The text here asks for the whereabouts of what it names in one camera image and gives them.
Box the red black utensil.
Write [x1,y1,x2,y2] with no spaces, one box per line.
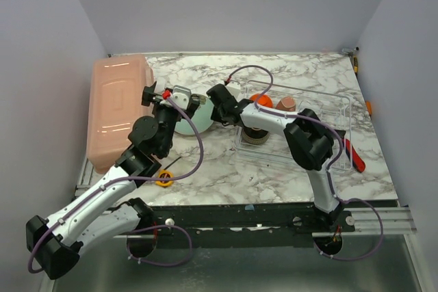
[342,138,366,173]

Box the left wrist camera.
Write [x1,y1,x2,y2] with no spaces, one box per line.
[160,85,192,110]

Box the mint floral round plate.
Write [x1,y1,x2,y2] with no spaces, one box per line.
[175,94,214,136]

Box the pink plastic storage box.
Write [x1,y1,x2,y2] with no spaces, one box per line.
[86,54,155,174]

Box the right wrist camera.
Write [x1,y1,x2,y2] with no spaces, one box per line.
[224,81,241,100]

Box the clear dish rack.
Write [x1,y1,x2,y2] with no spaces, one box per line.
[234,79,353,173]

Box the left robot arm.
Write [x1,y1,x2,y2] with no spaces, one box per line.
[25,85,199,280]

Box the beige bowl dark rim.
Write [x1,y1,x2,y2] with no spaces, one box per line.
[242,127,270,145]

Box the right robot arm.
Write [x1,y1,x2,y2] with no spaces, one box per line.
[207,84,344,228]

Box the pink floral mug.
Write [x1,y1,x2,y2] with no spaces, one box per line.
[276,96,296,112]

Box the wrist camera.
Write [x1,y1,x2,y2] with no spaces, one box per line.
[160,85,192,110]
[224,81,241,100]

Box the black mounting rail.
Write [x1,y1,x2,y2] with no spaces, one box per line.
[130,198,355,248]

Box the orange bowl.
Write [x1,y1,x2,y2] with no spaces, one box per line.
[250,94,273,108]

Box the yellow black tool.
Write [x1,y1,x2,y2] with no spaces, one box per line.
[352,55,359,75]

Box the orange clip on wall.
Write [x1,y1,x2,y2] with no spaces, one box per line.
[365,101,372,116]

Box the yellow tape measure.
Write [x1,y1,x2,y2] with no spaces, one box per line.
[155,170,174,188]

